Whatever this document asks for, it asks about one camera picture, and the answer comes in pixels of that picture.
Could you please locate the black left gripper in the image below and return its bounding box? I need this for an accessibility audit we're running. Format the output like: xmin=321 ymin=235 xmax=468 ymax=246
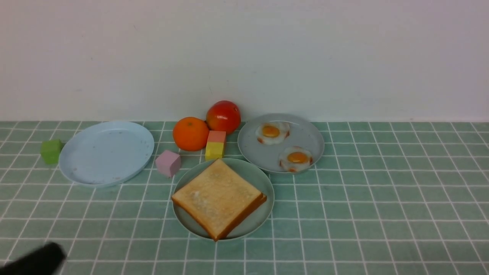
xmin=0 ymin=242 xmax=67 ymax=275

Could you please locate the toast slice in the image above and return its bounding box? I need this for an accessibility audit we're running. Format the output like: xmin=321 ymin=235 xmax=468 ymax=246
xmin=171 ymin=158 xmax=267 ymax=242

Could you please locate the green cube block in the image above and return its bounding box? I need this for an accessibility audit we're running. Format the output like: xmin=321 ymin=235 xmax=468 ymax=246
xmin=40 ymin=139 xmax=63 ymax=164

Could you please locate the light blue plate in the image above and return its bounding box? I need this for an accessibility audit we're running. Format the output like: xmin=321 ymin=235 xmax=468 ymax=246
xmin=59 ymin=121 xmax=154 ymax=188

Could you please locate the pink cube block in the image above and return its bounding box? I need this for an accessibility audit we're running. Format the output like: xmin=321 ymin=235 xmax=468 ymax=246
xmin=154 ymin=150 xmax=181 ymax=178

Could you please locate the orange fruit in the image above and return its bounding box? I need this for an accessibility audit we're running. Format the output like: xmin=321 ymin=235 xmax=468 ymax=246
xmin=172 ymin=117 xmax=210 ymax=152

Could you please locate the yellow block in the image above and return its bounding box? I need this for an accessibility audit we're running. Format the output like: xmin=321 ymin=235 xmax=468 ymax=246
xmin=205 ymin=142 xmax=225 ymax=161

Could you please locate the salmon pink block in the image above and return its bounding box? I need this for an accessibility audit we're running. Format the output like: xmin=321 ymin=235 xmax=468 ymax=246
xmin=207 ymin=130 xmax=227 ymax=143

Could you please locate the green plate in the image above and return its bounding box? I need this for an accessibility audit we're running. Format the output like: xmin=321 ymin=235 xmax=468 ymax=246
xmin=172 ymin=158 xmax=275 ymax=241

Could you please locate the red apple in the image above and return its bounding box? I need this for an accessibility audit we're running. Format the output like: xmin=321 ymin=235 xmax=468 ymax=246
xmin=206 ymin=100 xmax=241 ymax=136

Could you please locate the fried egg back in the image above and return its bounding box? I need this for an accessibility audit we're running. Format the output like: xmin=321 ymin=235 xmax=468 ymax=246
xmin=255 ymin=121 xmax=290 ymax=146

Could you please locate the fried egg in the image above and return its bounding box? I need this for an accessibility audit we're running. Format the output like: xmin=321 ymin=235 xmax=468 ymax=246
xmin=255 ymin=121 xmax=290 ymax=146
xmin=278 ymin=146 xmax=313 ymax=173

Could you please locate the fried egg front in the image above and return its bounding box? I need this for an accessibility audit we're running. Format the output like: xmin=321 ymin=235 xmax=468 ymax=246
xmin=278 ymin=146 xmax=313 ymax=173

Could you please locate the grey plate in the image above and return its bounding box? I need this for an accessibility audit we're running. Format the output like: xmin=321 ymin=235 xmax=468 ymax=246
xmin=237 ymin=113 xmax=325 ymax=173

